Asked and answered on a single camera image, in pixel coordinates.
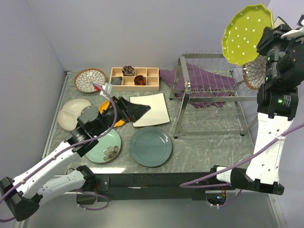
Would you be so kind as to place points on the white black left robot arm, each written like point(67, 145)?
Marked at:
point(25, 193)

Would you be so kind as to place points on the brown rimmed plate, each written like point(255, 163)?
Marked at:
point(254, 72)

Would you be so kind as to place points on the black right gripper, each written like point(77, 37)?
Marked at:
point(268, 36)

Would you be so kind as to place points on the wooden compartment tray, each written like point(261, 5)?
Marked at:
point(152, 80)

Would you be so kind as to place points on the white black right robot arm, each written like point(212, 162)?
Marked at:
point(277, 101)

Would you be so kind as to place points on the purple cloth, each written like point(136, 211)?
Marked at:
point(200, 80)

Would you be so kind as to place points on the teal round plate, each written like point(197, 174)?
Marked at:
point(150, 147)

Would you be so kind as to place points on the floral patterned round plate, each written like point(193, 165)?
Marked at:
point(85, 80)

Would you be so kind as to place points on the dark grey rolled fabric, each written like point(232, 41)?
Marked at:
point(117, 81)

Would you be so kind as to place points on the cream divided plate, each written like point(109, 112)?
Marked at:
point(67, 116)

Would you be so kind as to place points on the brown patterned rolled fabric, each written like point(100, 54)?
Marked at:
point(128, 71)

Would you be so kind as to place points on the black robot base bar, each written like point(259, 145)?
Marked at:
point(151, 186)

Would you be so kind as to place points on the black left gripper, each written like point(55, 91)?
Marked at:
point(128, 109)

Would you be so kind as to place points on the mint green flower plate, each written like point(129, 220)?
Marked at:
point(107, 149)

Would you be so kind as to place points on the steel dish rack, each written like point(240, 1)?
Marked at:
point(230, 119)

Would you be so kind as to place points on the white square plate black rim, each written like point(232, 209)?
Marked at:
point(158, 114)

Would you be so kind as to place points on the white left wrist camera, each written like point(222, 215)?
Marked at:
point(104, 90)

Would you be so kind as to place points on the green scalloped plate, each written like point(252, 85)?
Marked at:
point(244, 32)

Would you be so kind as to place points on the orange black rolled fabric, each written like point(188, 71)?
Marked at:
point(140, 80)

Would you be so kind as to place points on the yellow polka dot plate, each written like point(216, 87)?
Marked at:
point(103, 107)

